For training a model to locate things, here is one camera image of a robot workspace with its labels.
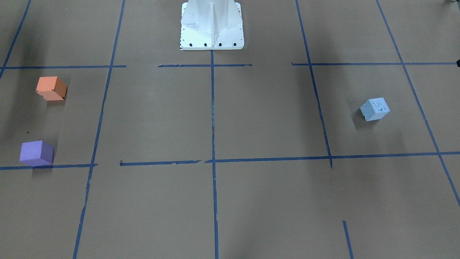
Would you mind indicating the light blue foam block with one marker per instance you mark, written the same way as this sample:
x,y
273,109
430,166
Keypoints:
x,y
375,109

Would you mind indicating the orange foam block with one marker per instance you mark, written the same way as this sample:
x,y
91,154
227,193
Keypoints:
x,y
51,88

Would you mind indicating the purple foam block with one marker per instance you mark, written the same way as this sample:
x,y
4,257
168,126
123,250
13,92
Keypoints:
x,y
36,153

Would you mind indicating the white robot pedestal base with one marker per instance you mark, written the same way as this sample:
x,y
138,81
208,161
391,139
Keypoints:
x,y
211,25

